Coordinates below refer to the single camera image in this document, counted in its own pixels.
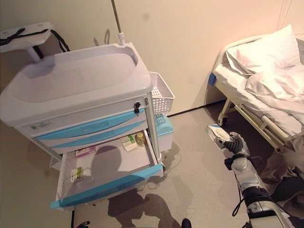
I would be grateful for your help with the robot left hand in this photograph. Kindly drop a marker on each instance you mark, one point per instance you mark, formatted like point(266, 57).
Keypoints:
point(83, 225)

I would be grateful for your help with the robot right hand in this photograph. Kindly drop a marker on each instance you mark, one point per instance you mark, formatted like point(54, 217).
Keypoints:
point(237, 145)

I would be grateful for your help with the blue and white medicine box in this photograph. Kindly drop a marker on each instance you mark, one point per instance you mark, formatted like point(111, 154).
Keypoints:
point(217, 134)

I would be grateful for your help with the blue-fronted cart drawer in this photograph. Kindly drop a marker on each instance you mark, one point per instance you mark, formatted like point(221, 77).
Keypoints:
point(107, 185)

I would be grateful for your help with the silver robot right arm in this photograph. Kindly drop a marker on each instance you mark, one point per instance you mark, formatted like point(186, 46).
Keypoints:
point(247, 178)

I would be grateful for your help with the small green white medicine box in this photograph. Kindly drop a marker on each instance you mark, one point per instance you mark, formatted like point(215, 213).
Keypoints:
point(77, 174)

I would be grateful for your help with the pink and white medicine box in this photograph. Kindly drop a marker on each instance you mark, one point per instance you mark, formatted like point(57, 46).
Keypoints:
point(85, 152)

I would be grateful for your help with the tall green white medicine box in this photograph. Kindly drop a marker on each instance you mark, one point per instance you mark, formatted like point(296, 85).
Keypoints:
point(128, 142)

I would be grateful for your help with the yellow medicine bottle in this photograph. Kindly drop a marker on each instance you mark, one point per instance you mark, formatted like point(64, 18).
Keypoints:
point(140, 139)

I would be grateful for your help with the person in brown trousers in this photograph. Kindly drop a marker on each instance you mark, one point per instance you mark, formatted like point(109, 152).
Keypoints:
point(280, 161)

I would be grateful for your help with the white blanket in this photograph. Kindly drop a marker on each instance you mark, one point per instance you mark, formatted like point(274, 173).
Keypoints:
point(280, 95)

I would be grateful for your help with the white hospital bed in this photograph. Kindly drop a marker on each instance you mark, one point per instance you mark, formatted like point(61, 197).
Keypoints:
point(228, 78)

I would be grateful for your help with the blue bed corner bumper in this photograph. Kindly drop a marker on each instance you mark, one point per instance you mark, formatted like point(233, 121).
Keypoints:
point(212, 79)

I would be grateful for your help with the light blue waste bin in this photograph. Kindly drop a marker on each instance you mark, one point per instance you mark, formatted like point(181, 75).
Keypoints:
point(164, 133)

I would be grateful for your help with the white lattice basket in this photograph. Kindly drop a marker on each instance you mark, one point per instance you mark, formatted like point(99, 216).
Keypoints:
point(162, 95)

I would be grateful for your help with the silver robot right leg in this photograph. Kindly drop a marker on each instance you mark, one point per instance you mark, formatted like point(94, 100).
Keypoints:
point(186, 223)

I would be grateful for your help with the white pillow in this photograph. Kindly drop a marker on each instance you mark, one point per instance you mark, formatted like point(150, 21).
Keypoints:
point(266, 50)

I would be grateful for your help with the black keys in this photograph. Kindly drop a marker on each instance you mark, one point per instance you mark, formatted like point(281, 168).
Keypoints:
point(137, 108)

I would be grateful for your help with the white and blue medical cart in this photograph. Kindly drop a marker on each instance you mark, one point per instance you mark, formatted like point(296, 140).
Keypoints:
point(71, 78)

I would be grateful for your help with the metal IV pole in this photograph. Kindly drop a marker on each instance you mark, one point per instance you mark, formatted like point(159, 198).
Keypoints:
point(117, 19)

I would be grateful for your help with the white overbed table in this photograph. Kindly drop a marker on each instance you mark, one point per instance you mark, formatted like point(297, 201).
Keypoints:
point(28, 39)

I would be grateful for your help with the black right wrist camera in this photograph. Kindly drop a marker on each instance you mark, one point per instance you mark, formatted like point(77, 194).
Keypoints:
point(228, 164)

